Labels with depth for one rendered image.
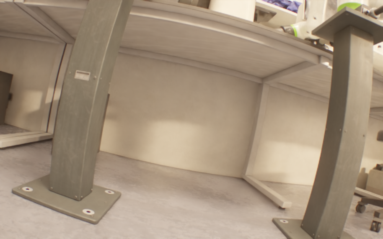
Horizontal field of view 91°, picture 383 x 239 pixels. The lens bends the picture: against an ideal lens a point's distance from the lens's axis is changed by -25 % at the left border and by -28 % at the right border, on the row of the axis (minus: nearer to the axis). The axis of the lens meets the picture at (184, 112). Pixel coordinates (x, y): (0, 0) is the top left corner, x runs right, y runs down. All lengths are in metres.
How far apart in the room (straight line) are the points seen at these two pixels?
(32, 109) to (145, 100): 0.92
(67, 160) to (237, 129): 1.29
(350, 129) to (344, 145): 0.06
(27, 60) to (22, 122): 0.49
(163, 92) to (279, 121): 0.88
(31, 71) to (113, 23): 1.37
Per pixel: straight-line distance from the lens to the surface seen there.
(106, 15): 0.79
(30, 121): 2.01
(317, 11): 1.31
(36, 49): 2.07
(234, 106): 1.77
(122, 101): 1.73
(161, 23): 1.13
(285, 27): 1.35
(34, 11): 1.32
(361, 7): 0.98
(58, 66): 1.81
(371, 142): 2.61
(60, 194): 0.82
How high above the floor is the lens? 0.33
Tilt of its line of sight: 2 degrees up
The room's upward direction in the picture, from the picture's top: 12 degrees clockwise
